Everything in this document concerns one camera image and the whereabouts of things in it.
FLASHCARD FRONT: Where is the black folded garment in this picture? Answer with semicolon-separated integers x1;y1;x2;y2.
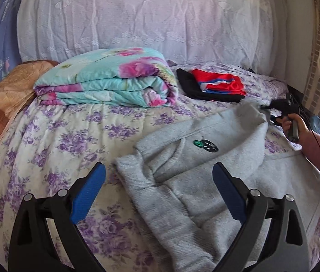
176;68;245;102

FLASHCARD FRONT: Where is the blue folded blanket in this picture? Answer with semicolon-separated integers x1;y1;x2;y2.
0;0;22;82

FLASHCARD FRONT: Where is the red blue folded garment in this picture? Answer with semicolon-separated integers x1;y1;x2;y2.
191;69;246;96

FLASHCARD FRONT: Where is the white lace covered headboard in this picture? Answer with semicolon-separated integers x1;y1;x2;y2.
17;0;286;79

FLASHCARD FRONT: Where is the orange brown pillow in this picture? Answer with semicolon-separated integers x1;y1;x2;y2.
0;60;58;142

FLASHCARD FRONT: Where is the purple floral bed sheet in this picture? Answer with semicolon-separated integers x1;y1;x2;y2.
0;61;320;272

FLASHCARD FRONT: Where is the turquoise pink floral folded quilt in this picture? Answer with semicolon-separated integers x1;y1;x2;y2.
33;47;178;107

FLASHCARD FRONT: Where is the right hand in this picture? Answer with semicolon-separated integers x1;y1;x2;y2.
277;114;309;139

